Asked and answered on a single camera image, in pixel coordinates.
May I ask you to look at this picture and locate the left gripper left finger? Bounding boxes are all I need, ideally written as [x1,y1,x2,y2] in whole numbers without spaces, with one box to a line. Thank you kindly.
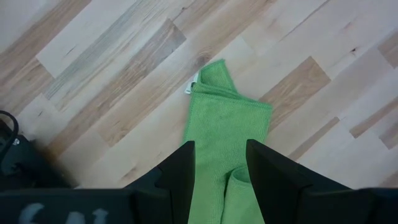
[0,140,196,224]

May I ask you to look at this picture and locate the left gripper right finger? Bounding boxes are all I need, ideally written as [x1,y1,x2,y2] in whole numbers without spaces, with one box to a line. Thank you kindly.
[246,139,398,224]

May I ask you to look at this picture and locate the green microfiber towel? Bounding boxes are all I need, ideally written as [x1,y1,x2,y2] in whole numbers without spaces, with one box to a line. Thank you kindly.
[182,58,274,224]

